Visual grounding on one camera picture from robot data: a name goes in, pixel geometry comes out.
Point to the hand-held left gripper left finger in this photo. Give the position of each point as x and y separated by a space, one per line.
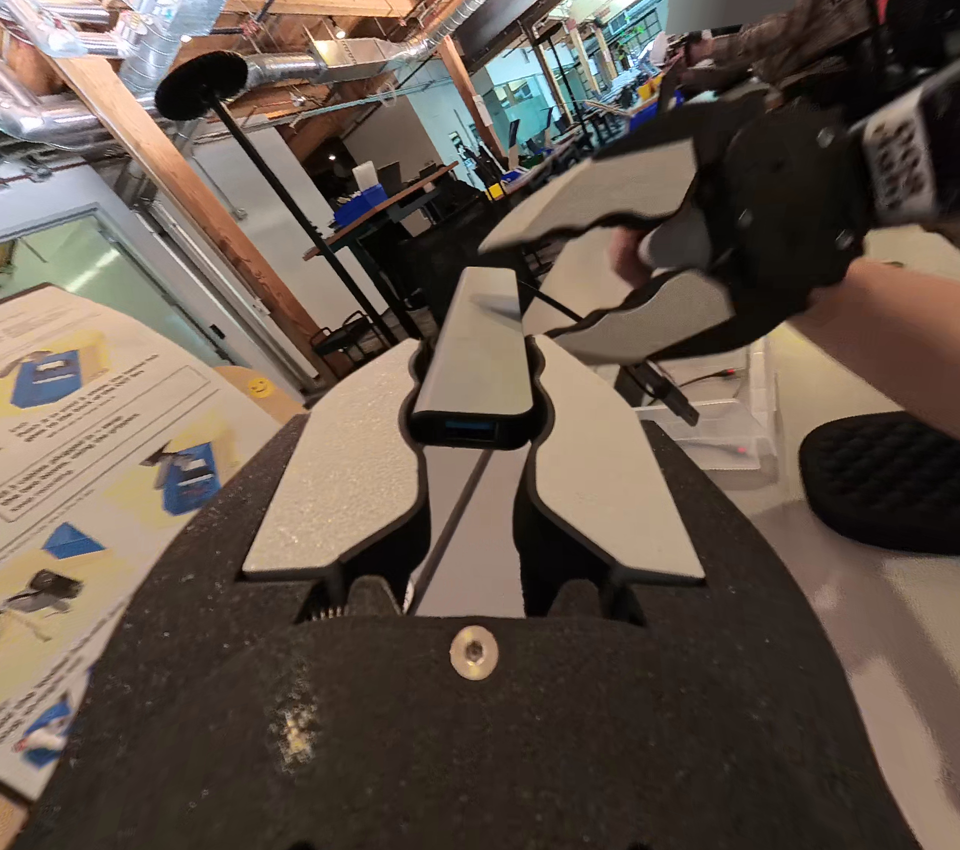
337 475

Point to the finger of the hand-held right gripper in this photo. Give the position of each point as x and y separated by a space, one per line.
615 186
667 321

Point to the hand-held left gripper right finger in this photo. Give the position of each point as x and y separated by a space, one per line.
600 475

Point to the clear plastic bin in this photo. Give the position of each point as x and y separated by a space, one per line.
720 430

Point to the silver slim usb hub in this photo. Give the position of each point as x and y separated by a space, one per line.
480 355

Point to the person's right forearm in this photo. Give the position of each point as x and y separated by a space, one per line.
900 340

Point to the person's right hand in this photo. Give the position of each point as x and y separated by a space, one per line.
628 257

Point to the yellow smiley sticker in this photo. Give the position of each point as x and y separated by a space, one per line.
259 386

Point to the black utility cart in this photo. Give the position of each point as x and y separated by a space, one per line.
349 340

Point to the wooden standing desk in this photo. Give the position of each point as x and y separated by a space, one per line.
420 188

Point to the white packet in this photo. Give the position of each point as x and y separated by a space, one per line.
365 176

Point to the printed instruction sheet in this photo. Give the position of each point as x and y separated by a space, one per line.
90 415

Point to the blue storage bin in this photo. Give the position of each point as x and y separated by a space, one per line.
360 208

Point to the black round wrist rest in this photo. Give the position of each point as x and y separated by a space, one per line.
885 482

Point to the wooden column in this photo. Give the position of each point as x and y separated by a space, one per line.
187 204

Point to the glass door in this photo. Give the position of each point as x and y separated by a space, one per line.
90 280

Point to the black pole stand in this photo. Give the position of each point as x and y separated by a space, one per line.
201 86

